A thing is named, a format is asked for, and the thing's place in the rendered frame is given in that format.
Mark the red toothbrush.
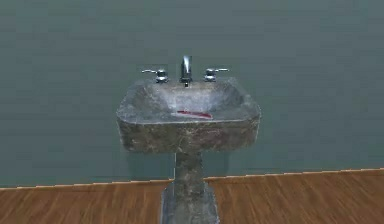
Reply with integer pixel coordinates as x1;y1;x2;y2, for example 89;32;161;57
171;109;214;120

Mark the chrome faucet spout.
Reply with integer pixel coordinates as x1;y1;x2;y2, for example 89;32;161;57
179;55;194;88

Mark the grey marble pedestal sink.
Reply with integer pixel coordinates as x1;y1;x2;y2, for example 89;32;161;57
116;77;262;224

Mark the chrome faucet handle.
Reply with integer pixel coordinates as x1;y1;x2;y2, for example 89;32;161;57
204;67;230;83
140;68;169;84

